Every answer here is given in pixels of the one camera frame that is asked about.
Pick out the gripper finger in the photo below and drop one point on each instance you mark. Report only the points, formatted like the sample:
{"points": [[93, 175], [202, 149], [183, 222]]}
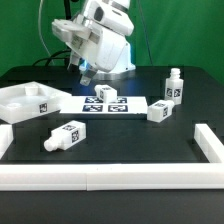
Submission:
{"points": [[87, 76], [73, 61]]}

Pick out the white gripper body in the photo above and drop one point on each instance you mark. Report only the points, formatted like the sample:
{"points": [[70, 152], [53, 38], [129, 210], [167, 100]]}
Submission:
{"points": [[101, 43]]}

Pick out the white square tabletop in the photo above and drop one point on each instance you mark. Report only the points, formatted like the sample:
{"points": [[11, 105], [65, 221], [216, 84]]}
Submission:
{"points": [[29, 100]]}

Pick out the white AprilTag base sheet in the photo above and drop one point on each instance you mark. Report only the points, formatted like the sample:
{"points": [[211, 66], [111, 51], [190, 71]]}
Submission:
{"points": [[93, 105]]}

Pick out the white U-shaped obstacle fence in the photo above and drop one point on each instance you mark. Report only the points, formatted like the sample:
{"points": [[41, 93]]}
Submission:
{"points": [[209, 175]]}

